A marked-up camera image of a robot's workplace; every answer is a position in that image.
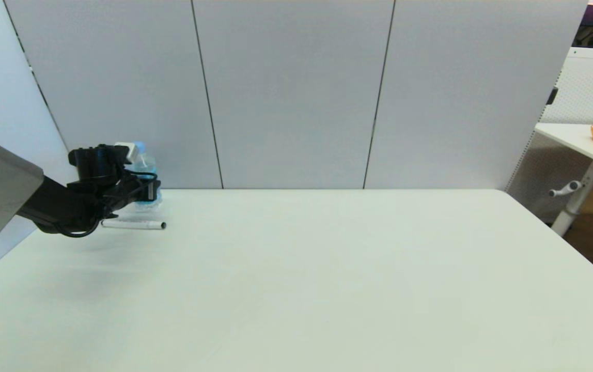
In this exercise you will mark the white side table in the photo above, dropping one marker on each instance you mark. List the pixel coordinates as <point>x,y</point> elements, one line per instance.
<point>575,138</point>

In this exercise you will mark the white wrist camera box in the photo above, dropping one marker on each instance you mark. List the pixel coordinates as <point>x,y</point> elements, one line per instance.
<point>127,151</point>

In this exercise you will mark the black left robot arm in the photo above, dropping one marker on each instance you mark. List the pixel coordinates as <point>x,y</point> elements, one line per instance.
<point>53,204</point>

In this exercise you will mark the black partition clip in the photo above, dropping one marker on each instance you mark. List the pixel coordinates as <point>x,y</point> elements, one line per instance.
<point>551,95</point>

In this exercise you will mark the white perforated partition panel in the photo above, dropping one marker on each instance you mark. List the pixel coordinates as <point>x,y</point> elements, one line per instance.
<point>591,85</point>

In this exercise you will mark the white marker pen black tip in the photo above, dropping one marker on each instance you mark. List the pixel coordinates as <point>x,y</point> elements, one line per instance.
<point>134,225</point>

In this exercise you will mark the clear soda water bottle blue cap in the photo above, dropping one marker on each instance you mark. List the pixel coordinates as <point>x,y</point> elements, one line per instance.
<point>145,166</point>

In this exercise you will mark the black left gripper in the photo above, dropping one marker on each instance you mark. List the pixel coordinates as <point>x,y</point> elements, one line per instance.
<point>130,191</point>

